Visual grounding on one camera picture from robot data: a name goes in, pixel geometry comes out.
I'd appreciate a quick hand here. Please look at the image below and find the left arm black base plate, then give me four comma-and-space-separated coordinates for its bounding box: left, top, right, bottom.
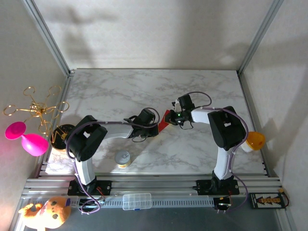
67, 180, 113, 196

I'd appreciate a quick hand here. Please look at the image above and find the silver tin can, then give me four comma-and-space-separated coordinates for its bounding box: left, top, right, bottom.
114, 150, 132, 169

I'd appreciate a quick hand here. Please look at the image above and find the grey slotted cable duct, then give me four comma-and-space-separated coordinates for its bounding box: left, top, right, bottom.
78, 194, 216, 208

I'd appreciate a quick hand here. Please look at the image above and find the black round disc gold rim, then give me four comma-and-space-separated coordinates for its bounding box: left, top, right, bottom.
50, 124, 75, 152

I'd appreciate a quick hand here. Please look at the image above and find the black controller board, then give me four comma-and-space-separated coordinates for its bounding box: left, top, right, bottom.
79, 197, 106, 209
214, 196, 233, 210

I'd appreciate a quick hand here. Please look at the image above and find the black connector board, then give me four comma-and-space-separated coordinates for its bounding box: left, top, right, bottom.
248, 192, 285, 209

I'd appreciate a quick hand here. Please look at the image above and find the pink plastic goblet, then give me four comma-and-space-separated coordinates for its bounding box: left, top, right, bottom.
4, 121, 50, 157

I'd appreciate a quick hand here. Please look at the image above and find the gold wire rack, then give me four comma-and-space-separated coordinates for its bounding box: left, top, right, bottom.
3, 85, 70, 135

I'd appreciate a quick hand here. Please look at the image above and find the wire with yellow plug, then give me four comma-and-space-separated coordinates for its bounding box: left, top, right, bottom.
278, 189, 291, 207

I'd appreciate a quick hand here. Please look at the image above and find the clear plastic organizer box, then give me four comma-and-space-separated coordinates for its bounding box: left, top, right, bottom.
122, 192, 153, 211

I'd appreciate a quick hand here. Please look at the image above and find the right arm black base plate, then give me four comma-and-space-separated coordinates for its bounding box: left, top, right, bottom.
196, 179, 240, 195

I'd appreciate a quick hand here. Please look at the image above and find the aluminium table side rail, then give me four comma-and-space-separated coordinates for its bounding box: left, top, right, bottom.
36, 72, 74, 179
237, 71, 271, 179

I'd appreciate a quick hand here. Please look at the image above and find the orange plush toy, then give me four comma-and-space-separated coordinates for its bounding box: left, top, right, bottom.
18, 196, 72, 230

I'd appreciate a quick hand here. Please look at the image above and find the orange and white cup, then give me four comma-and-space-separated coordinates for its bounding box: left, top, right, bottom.
242, 131, 266, 154

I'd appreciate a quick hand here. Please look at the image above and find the aluminium frame post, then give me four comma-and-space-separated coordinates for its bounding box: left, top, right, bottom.
22, 0, 75, 77
237, 0, 285, 76

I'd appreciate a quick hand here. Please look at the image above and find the aluminium rail bed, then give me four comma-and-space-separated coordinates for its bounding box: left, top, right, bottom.
21, 177, 284, 199

